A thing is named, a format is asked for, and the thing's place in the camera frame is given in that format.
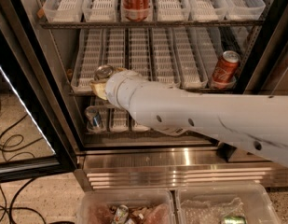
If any green white 7up can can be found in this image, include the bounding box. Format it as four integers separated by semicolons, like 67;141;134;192
94;64;114;80

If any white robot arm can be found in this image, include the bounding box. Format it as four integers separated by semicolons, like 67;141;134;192
90;65;288;167

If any blue silver can bottom shelf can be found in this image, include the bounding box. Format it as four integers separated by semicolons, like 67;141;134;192
85;105;104;133

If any red coke can top shelf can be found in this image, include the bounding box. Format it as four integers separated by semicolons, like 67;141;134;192
122;0;149;21

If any red coke can shelf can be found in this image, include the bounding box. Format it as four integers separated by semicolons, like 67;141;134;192
122;0;149;21
212;50;240;89

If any steel fridge base grille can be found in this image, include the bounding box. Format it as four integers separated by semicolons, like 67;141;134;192
74;148;288;191

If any open glass fridge door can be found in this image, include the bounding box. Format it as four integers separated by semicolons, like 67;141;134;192
0;0;76;183

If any red coke can middle shelf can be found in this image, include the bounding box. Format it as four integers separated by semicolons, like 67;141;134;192
212;50;240;89

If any can in left bin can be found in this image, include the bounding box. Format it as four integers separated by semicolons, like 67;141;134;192
112;205;129;224

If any green can in right bin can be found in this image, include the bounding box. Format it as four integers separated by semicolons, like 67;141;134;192
220;216;247;224

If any left clear plastic bin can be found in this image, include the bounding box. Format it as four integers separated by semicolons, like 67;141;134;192
76;189;176;224

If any clear plastic bin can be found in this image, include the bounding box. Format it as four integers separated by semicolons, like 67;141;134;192
76;189;176;224
175;182;281;224

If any right clear plastic bin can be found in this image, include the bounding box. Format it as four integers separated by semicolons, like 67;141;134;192
175;182;281;224

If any bottom wire shelf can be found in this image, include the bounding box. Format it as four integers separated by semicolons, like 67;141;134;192
84;130;211;139

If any wire shelf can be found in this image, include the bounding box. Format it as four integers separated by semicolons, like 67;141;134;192
69;88;234;96
40;20;264;29
84;130;211;139

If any top wire shelf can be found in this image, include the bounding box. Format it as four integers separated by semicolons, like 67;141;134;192
40;20;264;29

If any middle wire shelf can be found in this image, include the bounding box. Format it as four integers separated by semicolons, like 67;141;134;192
69;88;234;96

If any black floor cable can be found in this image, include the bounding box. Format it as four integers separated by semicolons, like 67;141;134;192
0;93;48;224

